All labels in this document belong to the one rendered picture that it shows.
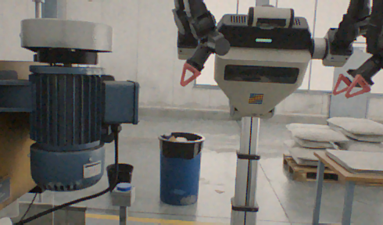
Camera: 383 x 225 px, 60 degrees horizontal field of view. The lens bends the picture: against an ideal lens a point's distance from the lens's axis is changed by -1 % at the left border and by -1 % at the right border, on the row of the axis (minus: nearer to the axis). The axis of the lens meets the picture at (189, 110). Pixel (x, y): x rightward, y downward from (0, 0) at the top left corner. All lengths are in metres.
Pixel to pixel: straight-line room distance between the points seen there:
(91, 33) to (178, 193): 2.78
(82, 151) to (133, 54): 8.59
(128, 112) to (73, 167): 0.15
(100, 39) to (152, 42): 8.49
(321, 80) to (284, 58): 8.11
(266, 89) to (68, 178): 0.97
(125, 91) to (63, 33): 0.16
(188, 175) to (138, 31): 6.45
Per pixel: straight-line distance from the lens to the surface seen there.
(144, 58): 9.17
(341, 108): 9.66
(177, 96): 9.07
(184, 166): 3.23
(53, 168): 0.70
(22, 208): 1.64
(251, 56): 1.36
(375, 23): 1.24
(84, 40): 0.65
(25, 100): 0.72
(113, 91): 0.70
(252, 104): 1.51
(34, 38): 0.67
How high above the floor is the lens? 1.34
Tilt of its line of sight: 7 degrees down
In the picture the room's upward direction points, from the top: 3 degrees clockwise
